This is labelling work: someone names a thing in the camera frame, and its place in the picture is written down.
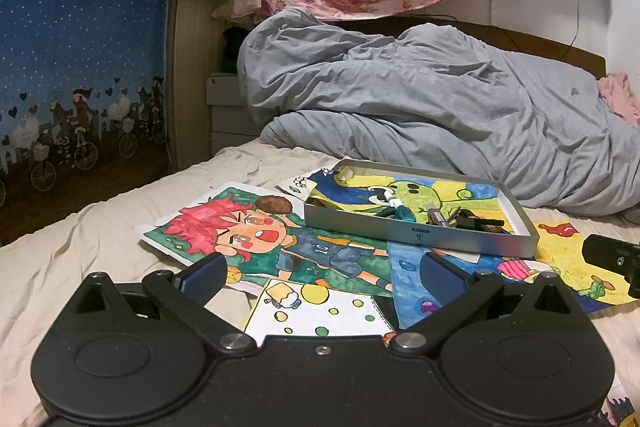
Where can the silver metal tray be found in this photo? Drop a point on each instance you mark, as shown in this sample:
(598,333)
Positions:
(380,229)

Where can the blue printed curtain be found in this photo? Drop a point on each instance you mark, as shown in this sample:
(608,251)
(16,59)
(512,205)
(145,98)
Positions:
(75,32)

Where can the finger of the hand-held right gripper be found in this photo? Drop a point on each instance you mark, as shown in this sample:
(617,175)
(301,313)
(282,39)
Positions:
(610,257)

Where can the blue painted drawing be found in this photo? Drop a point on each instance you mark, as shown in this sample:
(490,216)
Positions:
(405,287)

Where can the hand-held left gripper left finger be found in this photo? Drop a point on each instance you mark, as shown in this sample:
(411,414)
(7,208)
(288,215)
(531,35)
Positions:
(200,279)

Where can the light wooden panel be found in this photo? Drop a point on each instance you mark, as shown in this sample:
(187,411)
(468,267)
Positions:
(192,82)

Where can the pink crumpled cloth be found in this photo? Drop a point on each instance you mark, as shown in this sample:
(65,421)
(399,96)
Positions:
(622,99)

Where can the teal nail polish bottle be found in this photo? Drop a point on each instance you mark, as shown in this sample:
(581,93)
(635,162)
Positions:
(404,211)

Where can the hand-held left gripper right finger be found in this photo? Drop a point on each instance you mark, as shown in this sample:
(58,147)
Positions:
(442,277)

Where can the maroon cosmetic tube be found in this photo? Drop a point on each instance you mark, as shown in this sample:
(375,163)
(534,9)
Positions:
(435,216)

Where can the red-haired boy drawing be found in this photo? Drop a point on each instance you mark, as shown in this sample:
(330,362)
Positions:
(240,227)

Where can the white nightstand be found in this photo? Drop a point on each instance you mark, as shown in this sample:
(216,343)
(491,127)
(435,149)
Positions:
(225,107)

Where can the grey duvet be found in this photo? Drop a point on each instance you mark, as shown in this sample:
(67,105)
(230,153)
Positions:
(425,107)

